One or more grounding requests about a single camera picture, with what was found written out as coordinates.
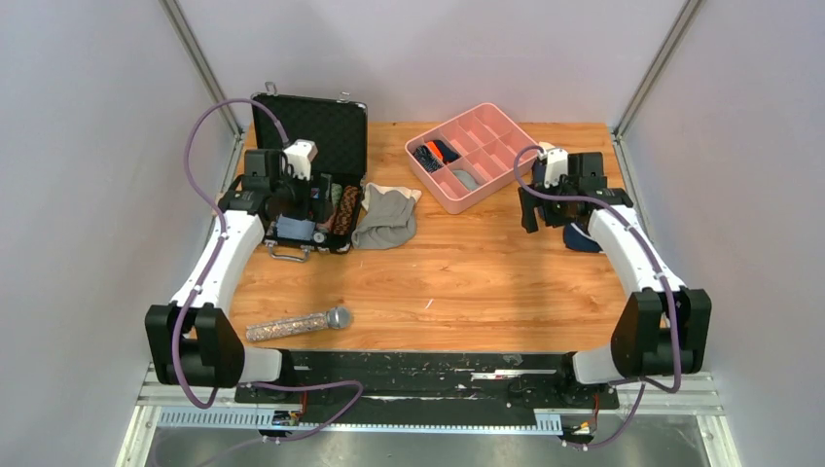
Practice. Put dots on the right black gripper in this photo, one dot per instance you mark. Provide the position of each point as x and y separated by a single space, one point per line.
528 201

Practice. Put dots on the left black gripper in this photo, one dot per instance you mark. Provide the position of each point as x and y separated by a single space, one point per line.
304 186

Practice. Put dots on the grey underwear white waistband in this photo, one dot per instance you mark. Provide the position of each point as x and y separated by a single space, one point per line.
390 219

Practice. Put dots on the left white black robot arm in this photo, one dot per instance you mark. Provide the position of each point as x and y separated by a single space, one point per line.
192 340

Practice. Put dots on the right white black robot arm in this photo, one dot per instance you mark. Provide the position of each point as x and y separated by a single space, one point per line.
662 331

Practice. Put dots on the navy blue underwear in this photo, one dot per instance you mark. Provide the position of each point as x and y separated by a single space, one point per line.
575 239

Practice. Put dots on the rolled grey underwear in tray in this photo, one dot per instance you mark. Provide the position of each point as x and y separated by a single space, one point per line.
466 179

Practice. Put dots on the rolled navy underwear in tray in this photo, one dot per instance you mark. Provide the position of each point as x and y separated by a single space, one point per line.
449 154

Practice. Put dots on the rolled orange underwear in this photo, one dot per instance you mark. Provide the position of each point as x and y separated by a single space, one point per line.
435 151

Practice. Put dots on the rolled dark patterned underwear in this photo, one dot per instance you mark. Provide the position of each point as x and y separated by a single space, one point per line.
427 159

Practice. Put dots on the pink compartment organizer tray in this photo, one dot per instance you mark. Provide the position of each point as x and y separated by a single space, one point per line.
487 141

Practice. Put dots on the black poker chip case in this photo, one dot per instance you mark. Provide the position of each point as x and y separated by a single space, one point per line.
334 178

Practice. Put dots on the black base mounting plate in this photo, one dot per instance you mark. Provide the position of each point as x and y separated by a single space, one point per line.
430 388

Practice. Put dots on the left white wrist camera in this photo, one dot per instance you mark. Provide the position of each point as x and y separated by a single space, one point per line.
298 159

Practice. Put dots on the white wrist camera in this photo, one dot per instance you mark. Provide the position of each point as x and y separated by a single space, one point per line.
298 159
550 165

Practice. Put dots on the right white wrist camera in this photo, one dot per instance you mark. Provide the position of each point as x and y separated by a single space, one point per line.
550 165

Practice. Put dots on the glitter handle microphone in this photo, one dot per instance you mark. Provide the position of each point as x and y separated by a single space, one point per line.
336 318

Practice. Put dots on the aluminium frame rail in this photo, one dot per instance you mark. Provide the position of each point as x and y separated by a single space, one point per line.
157 407

